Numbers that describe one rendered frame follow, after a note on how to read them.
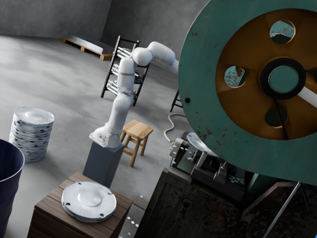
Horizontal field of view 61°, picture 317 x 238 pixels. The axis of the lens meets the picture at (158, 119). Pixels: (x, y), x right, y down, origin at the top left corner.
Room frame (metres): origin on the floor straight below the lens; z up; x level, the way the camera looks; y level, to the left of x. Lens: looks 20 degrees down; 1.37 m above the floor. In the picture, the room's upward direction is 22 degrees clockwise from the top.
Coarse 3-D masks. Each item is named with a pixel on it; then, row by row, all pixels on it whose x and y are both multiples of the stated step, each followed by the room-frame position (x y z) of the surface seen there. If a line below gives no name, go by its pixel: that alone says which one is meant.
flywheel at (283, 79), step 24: (264, 24) 1.17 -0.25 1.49; (312, 24) 1.14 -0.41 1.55; (240, 48) 1.18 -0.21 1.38; (264, 48) 1.17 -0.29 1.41; (288, 48) 1.15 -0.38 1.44; (312, 48) 1.13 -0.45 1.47; (216, 72) 1.19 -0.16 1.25; (264, 72) 1.05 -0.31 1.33; (288, 72) 1.01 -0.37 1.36; (240, 96) 1.17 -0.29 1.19; (264, 96) 1.15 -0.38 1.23; (288, 96) 1.03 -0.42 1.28; (312, 96) 1.07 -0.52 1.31; (240, 120) 1.16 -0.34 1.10; (264, 120) 1.14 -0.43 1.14; (288, 120) 1.12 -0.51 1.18; (312, 120) 1.11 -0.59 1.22
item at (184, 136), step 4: (184, 132) 1.61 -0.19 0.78; (188, 132) 1.64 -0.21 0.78; (184, 136) 1.54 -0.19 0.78; (188, 140) 1.52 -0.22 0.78; (196, 152) 1.52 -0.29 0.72; (200, 152) 1.52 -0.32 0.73; (192, 156) 1.54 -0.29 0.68; (196, 156) 1.52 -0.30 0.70; (200, 156) 1.51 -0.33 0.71; (192, 160) 1.52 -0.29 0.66; (196, 160) 1.52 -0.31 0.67
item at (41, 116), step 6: (18, 108) 1.89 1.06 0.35; (24, 108) 1.93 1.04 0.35; (30, 108) 1.97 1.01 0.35; (36, 108) 2.01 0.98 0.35; (18, 114) 1.80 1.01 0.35; (24, 114) 1.84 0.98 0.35; (30, 114) 1.86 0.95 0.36; (36, 114) 1.90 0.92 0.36; (42, 114) 1.95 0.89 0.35; (48, 114) 1.98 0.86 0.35; (24, 120) 1.75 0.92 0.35; (30, 120) 1.78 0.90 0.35; (36, 120) 1.82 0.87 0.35; (42, 120) 1.85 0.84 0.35; (48, 120) 1.89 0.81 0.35
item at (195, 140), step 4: (192, 132) 1.65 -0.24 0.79; (188, 136) 1.56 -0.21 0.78; (192, 136) 1.59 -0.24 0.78; (196, 136) 1.62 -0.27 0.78; (192, 140) 1.53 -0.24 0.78; (196, 140) 1.55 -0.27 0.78; (200, 140) 1.56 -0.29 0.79; (192, 144) 1.46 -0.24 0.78; (196, 144) 1.49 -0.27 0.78; (200, 144) 1.51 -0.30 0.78; (204, 144) 1.52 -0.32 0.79; (200, 148) 1.46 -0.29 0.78; (204, 148) 1.48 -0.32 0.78; (208, 148) 1.50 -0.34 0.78; (208, 152) 1.44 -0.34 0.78; (212, 152) 1.47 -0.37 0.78; (216, 156) 1.42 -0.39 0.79
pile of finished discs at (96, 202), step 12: (72, 192) 1.18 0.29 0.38; (84, 192) 1.21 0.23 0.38; (96, 192) 1.26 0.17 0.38; (108, 192) 1.30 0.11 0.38; (72, 204) 1.10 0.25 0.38; (84, 204) 1.13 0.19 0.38; (96, 204) 1.16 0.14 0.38; (108, 204) 1.20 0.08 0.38; (72, 216) 1.05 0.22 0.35; (84, 216) 1.06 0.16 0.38; (96, 216) 1.08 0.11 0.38; (108, 216) 1.13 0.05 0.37
